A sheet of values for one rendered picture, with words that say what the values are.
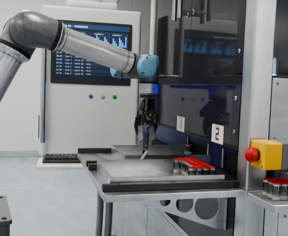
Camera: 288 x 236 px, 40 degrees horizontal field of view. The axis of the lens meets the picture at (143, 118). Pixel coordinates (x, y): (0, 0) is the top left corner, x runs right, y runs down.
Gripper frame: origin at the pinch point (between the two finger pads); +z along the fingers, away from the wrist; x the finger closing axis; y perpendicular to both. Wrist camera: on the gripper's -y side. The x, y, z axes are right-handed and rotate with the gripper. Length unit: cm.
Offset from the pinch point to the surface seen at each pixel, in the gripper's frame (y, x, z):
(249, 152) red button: 60, 11, -7
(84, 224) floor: -174, -1, 94
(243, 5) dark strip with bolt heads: 46, 15, -47
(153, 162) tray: 21.9, -2.8, 3.2
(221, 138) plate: 37.3, 14.7, -7.5
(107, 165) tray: 21.8, -19.0, 4.0
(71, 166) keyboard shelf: -25.2, -26.6, 14.0
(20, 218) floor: -197, -54, 94
